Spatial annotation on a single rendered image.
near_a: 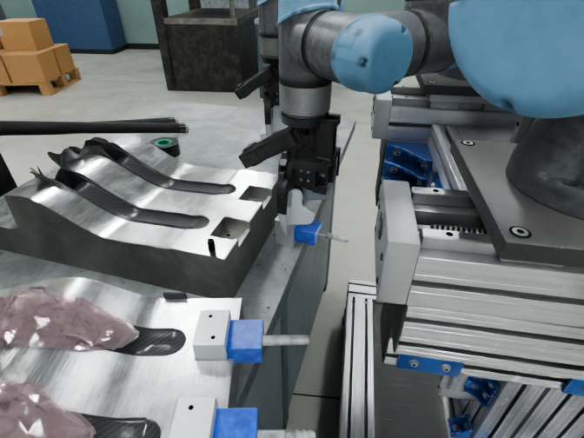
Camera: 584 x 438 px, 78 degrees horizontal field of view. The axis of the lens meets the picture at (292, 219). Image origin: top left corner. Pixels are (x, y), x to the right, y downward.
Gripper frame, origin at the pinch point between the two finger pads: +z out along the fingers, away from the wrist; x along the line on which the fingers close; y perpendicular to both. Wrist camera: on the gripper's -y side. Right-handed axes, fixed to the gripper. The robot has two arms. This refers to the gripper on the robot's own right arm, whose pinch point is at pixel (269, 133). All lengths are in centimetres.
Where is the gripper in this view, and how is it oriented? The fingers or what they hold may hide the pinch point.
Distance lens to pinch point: 102.6
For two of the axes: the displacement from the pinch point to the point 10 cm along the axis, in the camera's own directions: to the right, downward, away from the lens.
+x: 0.7, -5.7, 8.2
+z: 0.0, 8.2, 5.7
